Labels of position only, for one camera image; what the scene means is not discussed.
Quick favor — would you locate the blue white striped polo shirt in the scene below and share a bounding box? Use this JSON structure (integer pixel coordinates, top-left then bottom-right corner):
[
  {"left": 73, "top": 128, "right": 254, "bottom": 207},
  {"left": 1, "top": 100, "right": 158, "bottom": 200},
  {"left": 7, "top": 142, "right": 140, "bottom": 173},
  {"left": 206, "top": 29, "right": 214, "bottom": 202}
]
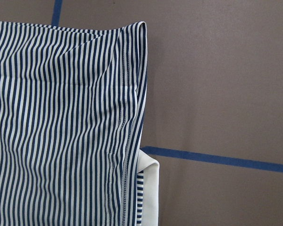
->
[{"left": 0, "top": 21, "right": 159, "bottom": 226}]

